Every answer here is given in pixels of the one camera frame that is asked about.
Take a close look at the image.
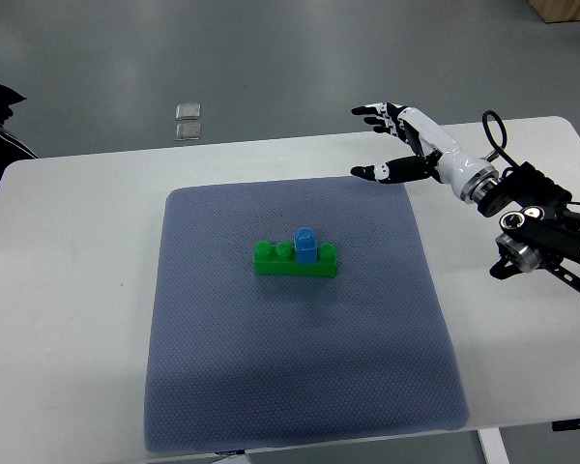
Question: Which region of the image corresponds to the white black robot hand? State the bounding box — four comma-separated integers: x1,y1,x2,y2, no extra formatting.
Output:
351,102,498,203

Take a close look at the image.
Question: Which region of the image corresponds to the small blue block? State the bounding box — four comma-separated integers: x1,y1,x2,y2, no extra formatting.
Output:
293,227,318,265

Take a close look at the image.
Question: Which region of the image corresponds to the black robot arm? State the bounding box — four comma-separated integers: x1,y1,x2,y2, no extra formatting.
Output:
472,162,580,293

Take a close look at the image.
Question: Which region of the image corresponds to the long green block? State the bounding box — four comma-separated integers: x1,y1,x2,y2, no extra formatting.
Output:
252,241,337,277

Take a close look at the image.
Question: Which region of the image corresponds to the wooden box corner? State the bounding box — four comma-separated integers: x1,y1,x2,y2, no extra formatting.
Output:
528,0,580,24

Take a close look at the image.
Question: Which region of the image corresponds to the white table leg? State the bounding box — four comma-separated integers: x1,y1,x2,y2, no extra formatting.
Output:
478,428,509,464

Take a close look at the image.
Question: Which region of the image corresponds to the black table control panel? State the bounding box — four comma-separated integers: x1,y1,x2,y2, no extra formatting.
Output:
551,419,580,432

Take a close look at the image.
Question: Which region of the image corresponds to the blue-grey textured mat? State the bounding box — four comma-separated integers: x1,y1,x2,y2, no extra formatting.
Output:
144,177,469,452

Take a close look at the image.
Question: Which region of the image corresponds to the upper metal floor plate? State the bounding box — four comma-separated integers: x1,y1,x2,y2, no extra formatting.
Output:
175,102,201,121

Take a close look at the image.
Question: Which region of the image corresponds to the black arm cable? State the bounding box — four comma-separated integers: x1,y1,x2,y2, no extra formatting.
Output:
481,110,528,170

